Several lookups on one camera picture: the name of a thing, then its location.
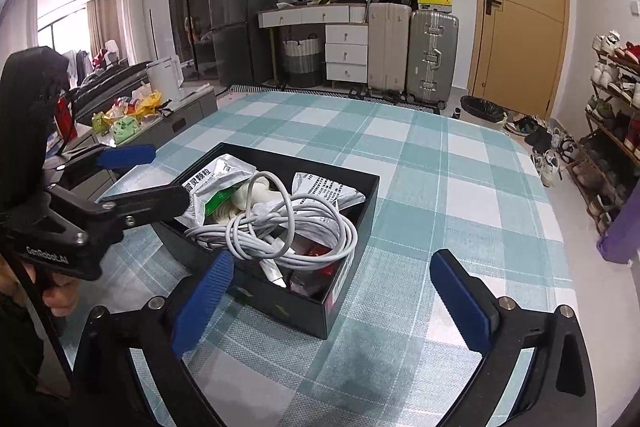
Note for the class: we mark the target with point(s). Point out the red packet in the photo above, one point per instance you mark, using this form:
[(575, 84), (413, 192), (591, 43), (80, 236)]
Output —
[(315, 254)]

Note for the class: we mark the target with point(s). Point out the pile of shoes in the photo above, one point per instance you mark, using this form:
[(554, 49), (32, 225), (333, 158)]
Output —
[(545, 147)]

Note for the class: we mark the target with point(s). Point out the woven laundry basket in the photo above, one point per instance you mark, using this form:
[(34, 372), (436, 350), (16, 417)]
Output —
[(300, 62)]

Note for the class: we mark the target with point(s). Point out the black cardboard box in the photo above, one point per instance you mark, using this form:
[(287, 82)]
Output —
[(280, 307)]

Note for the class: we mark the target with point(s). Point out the yellow and black shoe box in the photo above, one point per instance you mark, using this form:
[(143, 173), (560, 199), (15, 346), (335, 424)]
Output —
[(434, 4)]

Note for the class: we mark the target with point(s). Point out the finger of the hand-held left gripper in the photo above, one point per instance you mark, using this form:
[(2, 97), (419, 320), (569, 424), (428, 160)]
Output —
[(127, 155), (155, 204)]

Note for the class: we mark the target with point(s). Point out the grey low cabinet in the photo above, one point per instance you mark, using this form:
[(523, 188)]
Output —
[(175, 122)]

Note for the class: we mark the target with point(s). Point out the wooden door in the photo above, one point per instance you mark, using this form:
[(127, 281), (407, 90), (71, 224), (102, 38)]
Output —
[(530, 32)]

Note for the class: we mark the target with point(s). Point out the person's left hand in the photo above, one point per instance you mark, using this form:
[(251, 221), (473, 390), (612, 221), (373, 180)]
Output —
[(60, 299)]

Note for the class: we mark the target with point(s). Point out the white curtain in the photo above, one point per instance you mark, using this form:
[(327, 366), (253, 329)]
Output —
[(132, 7)]

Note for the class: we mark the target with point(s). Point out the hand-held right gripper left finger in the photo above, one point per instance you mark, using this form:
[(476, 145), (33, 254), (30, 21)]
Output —
[(202, 302)]

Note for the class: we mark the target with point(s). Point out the grey refrigerator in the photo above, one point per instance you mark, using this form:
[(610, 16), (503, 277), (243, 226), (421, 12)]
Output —
[(242, 7)]

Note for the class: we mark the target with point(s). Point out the teal checked tablecloth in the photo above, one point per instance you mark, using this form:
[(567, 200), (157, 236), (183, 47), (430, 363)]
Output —
[(425, 207)]

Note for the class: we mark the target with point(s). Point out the silver suitcase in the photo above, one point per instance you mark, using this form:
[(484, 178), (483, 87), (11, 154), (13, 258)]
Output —
[(431, 57)]

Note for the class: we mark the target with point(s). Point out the dark padded jacket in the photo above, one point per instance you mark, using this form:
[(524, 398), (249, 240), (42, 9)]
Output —
[(110, 82)]

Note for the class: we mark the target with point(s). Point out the brown curtain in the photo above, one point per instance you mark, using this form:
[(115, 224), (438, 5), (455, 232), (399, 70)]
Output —
[(102, 27)]

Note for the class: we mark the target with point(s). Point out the red bottle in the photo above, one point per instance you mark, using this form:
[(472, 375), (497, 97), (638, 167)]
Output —
[(66, 122)]

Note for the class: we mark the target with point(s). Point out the yellow plastic bag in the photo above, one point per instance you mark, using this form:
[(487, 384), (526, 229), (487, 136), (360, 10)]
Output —
[(147, 103)]

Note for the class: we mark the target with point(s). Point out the silver printed sachet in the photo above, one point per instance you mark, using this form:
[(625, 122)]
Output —
[(210, 187), (325, 192)]

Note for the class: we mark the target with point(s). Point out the purple cloth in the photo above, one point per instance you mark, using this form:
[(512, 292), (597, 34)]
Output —
[(622, 237)]

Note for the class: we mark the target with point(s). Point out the white electric kettle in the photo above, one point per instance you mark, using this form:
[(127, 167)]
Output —
[(164, 79)]

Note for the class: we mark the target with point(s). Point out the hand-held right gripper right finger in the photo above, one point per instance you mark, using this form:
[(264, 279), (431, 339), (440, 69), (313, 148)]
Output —
[(460, 302)]

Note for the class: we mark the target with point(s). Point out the white desk with drawers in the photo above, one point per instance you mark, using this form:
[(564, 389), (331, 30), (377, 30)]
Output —
[(345, 52)]

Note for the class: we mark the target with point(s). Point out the shoe rack with shoes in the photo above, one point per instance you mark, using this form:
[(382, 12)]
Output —
[(612, 122)]

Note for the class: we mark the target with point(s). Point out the black trash bin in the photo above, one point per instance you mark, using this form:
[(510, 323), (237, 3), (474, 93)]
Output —
[(481, 107)]

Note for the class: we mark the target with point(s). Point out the beige suitcase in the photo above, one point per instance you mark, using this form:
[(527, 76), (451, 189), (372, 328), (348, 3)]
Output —
[(389, 52)]

